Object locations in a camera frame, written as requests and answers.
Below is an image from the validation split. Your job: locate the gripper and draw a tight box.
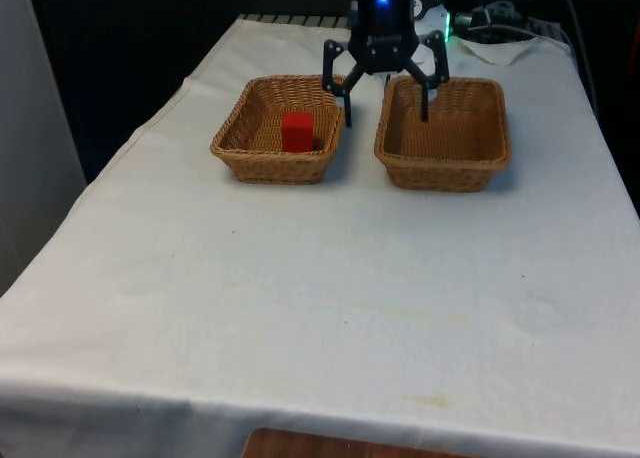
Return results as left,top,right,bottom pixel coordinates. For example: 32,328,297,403
322,0,453,129

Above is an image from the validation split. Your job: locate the red cube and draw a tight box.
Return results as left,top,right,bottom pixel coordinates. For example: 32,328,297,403
280,110,315,154

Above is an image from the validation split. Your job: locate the wicker basket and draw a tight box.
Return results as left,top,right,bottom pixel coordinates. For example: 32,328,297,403
373,75,514,195
208,75,347,185

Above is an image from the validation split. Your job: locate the black cable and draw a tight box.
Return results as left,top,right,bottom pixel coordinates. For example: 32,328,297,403
492,18,574,49

